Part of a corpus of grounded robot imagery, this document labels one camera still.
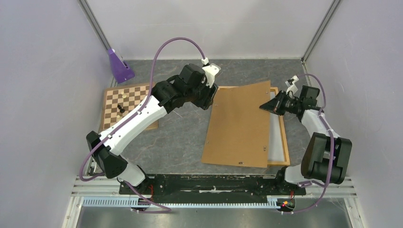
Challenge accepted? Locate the window plant photo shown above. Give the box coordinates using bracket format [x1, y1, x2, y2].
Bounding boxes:
[268, 91, 285, 162]

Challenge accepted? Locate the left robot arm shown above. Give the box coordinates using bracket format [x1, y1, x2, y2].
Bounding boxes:
[86, 64, 221, 194]

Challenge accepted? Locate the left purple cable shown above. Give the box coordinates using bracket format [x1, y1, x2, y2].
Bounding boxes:
[78, 37, 207, 214]

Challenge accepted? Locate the black chess piece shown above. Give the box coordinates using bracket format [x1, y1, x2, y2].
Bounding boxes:
[117, 104, 125, 114]

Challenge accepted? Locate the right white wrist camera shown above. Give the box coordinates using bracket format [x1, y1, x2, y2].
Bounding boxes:
[285, 75, 299, 97]

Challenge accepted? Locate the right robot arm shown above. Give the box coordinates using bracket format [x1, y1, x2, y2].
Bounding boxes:
[260, 85, 352, 194]

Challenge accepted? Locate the purple cable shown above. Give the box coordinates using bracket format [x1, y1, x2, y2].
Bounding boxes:
[280, 73, 335, 215]
[78, 37, 207, 214]

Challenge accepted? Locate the purple plastic stand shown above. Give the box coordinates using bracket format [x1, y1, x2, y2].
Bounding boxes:
[107, 48, 135, 84]

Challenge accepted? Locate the wooden chessboard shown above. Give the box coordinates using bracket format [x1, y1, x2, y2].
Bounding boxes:
[98, 83, 150, 132]

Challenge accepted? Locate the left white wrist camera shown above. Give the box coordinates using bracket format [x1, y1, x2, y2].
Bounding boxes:
[201, 57, 221, 88]

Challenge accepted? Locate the brown frame backing board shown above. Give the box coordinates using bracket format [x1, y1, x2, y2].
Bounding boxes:
[201, 80, 272, 169]

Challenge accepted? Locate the wooden picture frame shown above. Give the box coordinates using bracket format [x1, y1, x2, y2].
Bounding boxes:
[217, 86, 291, 167]

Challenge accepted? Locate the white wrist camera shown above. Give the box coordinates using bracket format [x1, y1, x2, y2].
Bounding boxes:
[201, 57, 221, 88]
[285, 75, 299, 97]

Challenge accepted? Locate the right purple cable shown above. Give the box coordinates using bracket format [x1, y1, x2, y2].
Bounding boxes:
[280, 73, 335, 215]

